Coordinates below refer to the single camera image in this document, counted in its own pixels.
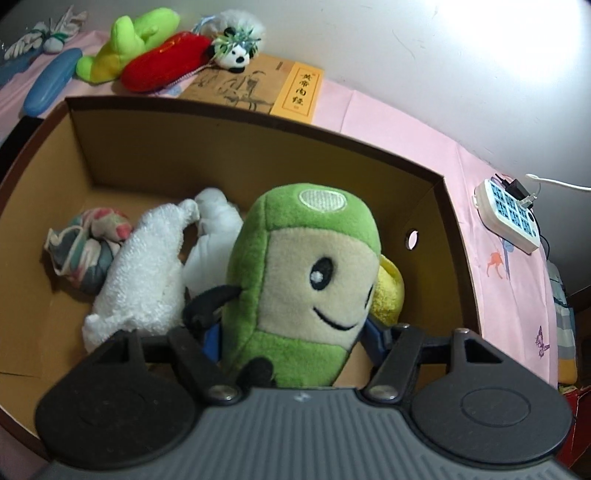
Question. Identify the white plastic bag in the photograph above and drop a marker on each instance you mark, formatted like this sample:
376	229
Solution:
212	244

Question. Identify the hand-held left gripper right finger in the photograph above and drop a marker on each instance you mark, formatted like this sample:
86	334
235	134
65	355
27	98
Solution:
376	339

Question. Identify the white fluffy plush toy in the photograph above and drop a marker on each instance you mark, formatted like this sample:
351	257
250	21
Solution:
143	272

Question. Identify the yellow brown book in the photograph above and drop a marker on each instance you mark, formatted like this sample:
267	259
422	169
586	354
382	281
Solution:
258	87

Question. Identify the white power strip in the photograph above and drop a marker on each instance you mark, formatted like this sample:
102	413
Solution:
508	217

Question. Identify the black charger plug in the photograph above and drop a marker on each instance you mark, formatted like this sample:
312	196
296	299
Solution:
515	189

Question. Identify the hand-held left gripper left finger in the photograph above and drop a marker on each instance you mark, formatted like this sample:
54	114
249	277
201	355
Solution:
211	344

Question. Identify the brown cardboard box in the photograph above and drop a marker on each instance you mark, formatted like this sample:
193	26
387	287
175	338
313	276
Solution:
231	157

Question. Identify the red plush toy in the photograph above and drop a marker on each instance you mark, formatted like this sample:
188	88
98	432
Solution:
161	64

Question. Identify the patterned cloth bundle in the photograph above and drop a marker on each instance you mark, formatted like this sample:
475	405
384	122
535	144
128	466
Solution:
83	249

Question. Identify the checked cloth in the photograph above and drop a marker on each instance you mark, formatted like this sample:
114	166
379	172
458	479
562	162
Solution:
563	323

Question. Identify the green smiling plush toy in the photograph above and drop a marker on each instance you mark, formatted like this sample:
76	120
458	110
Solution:
295	277

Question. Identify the panda plush toy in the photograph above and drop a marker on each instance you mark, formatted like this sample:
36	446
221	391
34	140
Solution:
235	46

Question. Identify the blue plastic case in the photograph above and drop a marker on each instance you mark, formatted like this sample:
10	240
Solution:
51	83

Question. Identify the white knotted gloves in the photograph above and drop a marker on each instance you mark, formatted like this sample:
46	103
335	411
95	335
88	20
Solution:
44	32

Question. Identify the lime green plush toy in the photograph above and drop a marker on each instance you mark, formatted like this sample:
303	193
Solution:
124	44

